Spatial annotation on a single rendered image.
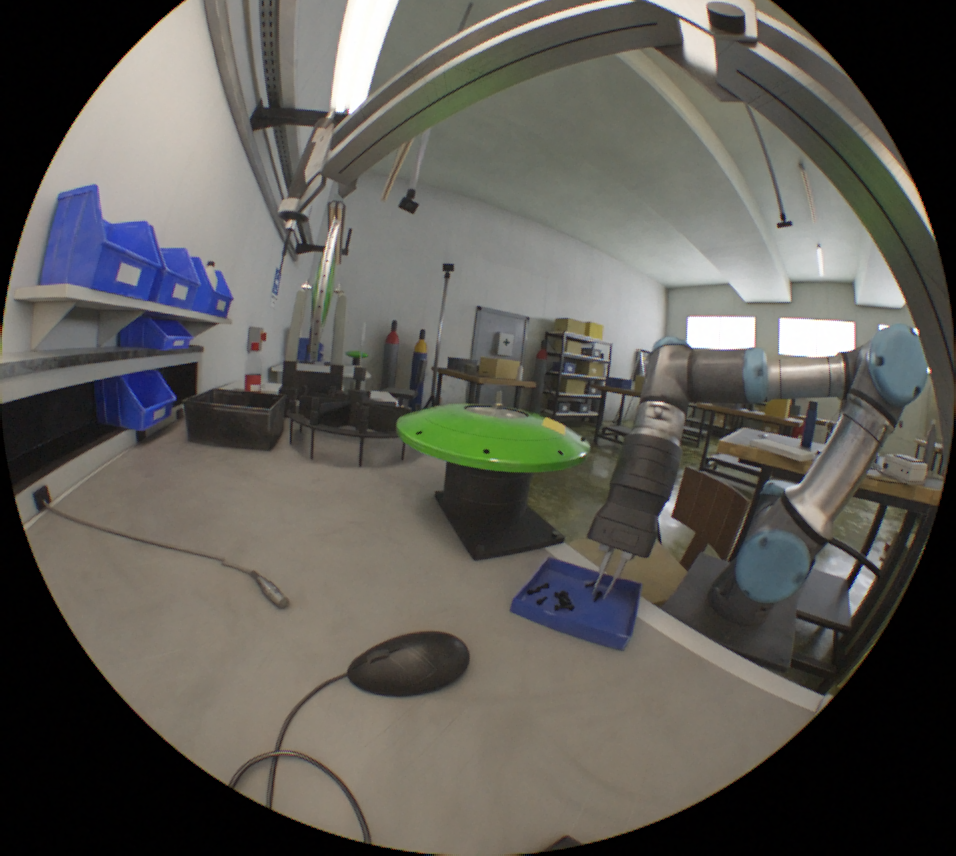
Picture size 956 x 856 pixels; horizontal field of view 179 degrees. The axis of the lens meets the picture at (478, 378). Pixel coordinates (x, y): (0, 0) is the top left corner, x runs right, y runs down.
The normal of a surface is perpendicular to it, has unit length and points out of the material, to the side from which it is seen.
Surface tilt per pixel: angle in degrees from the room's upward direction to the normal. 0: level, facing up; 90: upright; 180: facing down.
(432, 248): 90
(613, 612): 0
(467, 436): 23
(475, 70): 171
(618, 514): 59
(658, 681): 0
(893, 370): 90
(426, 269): 90
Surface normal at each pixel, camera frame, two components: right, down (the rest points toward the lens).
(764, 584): -0.86, 0.01
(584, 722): 0.12, -0.99
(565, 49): 0.01, 1.00
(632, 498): -0.59, -0.35
